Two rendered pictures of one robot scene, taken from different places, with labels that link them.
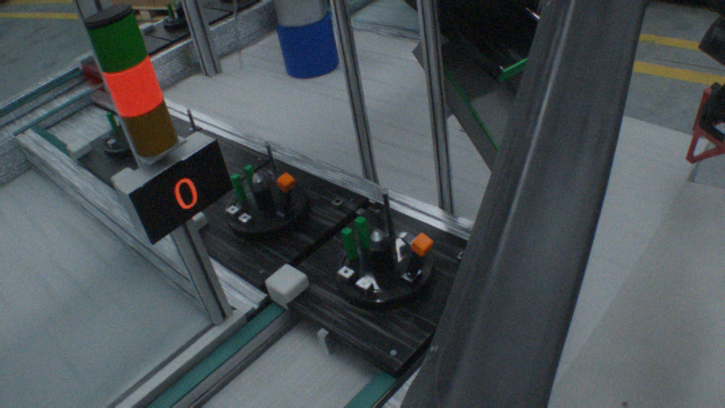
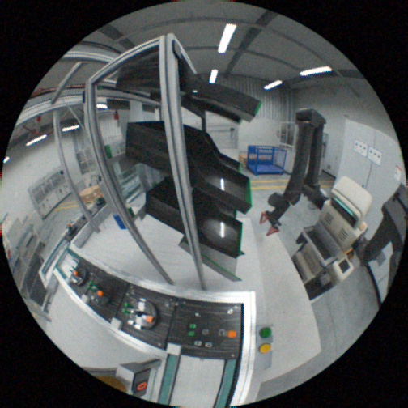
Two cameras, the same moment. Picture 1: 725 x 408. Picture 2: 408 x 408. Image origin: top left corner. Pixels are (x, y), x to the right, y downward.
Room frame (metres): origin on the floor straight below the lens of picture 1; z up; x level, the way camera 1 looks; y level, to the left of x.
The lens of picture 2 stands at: (0.61, -0.05, 1.49)
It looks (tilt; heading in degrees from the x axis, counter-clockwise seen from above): 34 degrees down; 321
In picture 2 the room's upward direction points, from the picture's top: 5 degrees counter-clockwise
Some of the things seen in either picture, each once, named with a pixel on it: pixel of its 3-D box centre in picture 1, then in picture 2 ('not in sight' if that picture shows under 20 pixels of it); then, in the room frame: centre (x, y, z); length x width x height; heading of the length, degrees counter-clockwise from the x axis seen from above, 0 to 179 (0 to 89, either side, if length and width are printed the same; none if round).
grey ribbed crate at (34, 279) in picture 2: not in sight; (38, 279); (1.73, 1.81, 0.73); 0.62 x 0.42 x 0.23; 131
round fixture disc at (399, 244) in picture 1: (383, 268); (206, 330); (0.60, -0.01, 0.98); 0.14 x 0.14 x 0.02
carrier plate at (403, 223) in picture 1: (385, 278); (206, 330); (0.60, -0.01, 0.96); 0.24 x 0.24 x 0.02; 41
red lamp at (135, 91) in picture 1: (133, 84); not in sight; (0.56, 0.21, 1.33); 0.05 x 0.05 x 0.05
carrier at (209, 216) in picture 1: (261, 193); (137, 312); (0.79, 0.16, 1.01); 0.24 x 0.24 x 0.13; 41
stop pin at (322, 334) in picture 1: (325, 342); not in sight; (0.52, 0.08, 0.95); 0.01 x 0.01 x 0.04; 41
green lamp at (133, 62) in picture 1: (117, 40); not in sight; (0.56, 0.21, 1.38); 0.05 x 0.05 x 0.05
